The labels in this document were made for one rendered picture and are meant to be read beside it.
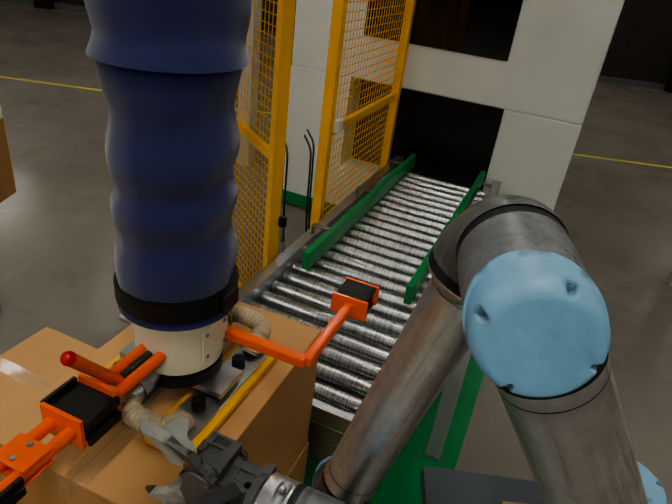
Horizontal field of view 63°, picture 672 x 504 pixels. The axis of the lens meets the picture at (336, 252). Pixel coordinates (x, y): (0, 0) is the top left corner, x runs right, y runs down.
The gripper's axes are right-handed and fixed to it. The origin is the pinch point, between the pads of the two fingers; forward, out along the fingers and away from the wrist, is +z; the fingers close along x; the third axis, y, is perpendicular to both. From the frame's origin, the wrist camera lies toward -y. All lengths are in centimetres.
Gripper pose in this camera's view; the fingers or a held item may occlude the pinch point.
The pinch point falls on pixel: (138, 457)
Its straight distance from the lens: 93.4
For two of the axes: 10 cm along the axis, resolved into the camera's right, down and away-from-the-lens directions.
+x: 1.0, -8.7, -4.8
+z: -9.1, -2.7, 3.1
